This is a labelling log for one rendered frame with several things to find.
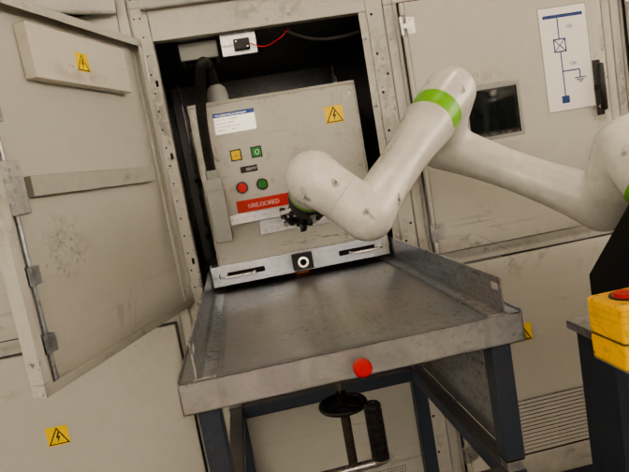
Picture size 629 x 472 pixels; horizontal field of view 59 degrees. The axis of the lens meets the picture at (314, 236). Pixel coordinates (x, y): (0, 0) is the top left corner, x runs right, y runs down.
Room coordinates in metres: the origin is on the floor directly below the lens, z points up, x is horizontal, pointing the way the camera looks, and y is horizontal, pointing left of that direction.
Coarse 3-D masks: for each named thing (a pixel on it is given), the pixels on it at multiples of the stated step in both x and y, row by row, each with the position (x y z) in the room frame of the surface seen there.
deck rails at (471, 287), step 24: (408, 264) 1.52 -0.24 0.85; (432, 264) 1.32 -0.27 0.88; (456, 264) 1.17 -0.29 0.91; (456, 288) 1.19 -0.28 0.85; (480, 288) 1.06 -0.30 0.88; (216, 312) 1.36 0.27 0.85; (480, 312) 0.99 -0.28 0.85; (504, 312) 0.97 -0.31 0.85; (192, 336) 0.95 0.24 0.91; (216, 336) 1.14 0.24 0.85; (192, 360) 0.90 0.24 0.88; (216, 360) 0.99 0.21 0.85
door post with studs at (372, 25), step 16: (368, 0) 1.65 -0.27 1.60; (368, 16) 1.65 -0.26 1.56; (368, 32) 1.65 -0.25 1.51; (384, 32) 1.65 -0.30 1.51; (368, 48) 1.65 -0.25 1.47; (384, 48) 1.65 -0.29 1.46; (368, 64) 1.65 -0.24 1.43; (384, 64) 1.65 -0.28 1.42; (384, 80) 1.65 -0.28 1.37; (384, 96) 1.65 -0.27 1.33; (384, 112) 1.65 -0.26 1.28; (384, 128) 1.65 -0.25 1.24; (384, 144) 1.65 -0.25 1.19; (400, 224) 1.65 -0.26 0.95; (416, 240) 1.65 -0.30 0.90; (432, 416) 1.65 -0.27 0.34; (448, 464) 1.65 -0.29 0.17
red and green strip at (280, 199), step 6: (258, 198) 1.64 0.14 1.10; (264, 198) 1.65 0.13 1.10; (270, 198) 1.65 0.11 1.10; (276, 198) 1.65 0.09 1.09; (282, 198) 1.65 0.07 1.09; (240, 204) 1.64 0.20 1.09; (246, 204) 1.64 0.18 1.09; (252, 204) 1.64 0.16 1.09; (258, 204) 1.64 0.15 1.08; (264, 204) 1.64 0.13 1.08; (270, 204) 1.65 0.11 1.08; (276, 204) 1.65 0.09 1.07; (282, 204) 1.65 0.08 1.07; (240, 210) 1.64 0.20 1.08; (246, 210) 1.64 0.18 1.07; (252, 210) 1.64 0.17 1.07
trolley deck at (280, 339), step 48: (288, 288) 1.51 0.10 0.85; (336, 288) 1.41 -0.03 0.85; (384, 288) 1.32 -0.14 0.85; (432, 288) 1.24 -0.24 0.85; (240, 336) 1.13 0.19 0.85; (288, 336) 1.07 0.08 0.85; (336, 336) 1.01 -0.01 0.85; (384, 336) 0.96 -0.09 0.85; (432, 336) 0.95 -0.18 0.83; (480, 336) 0.96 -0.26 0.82; (192, 384) 0.90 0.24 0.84; (240, 384) 0.91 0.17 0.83; (288, 384) 0.92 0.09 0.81
